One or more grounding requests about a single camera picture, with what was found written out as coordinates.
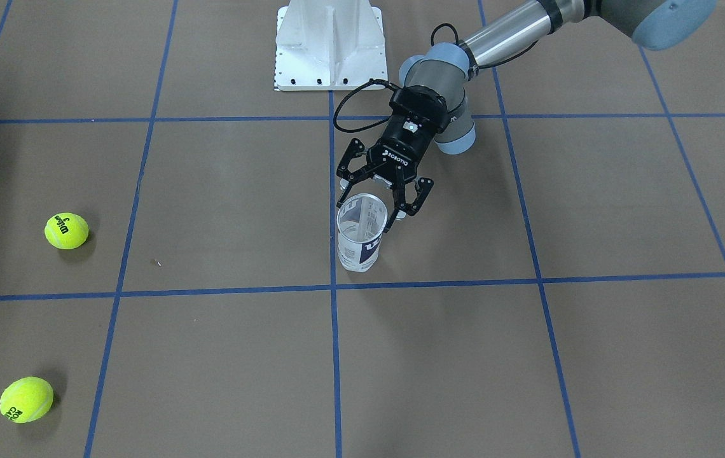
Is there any yellow Roland Garros tennis ball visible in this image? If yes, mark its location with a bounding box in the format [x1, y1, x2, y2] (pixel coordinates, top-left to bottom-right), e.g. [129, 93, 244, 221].
[0, 377, 54, 424]

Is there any yellow Wilson tennis ball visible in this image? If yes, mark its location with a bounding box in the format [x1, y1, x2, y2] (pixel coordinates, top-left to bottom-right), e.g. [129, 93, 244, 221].
[43, 212, 90, 250]

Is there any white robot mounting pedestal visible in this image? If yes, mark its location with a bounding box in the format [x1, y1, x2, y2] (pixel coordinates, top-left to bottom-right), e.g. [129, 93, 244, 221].
[273, 1, 388, 91]

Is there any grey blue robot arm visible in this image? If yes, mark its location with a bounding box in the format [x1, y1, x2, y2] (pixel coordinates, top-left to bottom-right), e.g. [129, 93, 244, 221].
[336, 1, 716, 231]

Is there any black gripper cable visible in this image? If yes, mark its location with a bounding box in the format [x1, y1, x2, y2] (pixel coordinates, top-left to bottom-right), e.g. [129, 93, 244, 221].
[333, 23, 538, 134]

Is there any clear tennis ball can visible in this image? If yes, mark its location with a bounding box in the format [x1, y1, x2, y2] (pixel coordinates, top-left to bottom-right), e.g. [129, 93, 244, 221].
[336, 193, 389, 272]

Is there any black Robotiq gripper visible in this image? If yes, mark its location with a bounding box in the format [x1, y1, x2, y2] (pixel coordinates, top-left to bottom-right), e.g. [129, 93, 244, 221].
[336, 87, 449, 233]

